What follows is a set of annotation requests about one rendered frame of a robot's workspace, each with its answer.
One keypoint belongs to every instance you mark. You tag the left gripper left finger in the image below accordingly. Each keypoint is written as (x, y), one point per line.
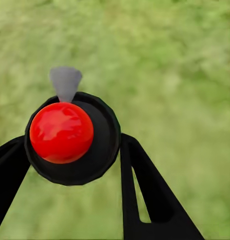
(14, 164)

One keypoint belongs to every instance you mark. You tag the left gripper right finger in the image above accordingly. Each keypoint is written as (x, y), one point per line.
(169, 219)

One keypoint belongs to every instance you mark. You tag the pesticide atomizer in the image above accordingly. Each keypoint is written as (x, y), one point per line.
(74, 137)

